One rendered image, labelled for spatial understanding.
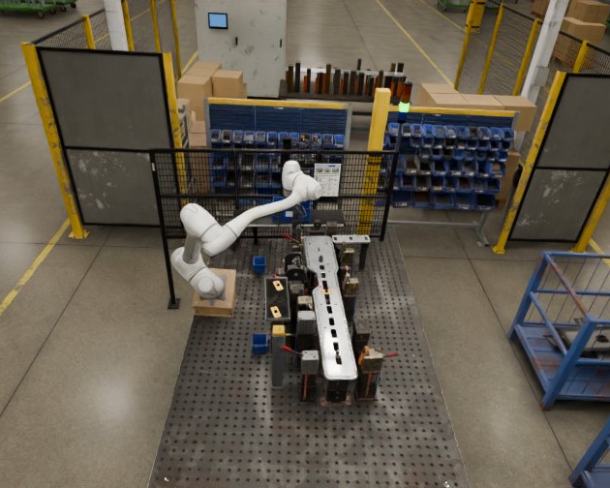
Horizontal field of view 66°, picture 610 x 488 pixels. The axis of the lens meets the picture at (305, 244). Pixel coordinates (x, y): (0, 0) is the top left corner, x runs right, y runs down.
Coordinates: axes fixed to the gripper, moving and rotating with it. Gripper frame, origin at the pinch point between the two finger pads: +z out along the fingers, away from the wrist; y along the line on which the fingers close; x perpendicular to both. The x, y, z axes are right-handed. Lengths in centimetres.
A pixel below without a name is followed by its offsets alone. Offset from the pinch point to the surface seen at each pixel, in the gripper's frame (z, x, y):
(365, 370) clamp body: 50, -74, 40
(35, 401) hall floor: 146, -12, -184
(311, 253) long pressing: 46, 32, 19
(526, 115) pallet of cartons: 22, 266, 291
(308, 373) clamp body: 51, -73, 8
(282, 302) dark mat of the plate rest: 30.1, -38.4, -5.6
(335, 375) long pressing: 46, -80, 22
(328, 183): 19, 90, 37
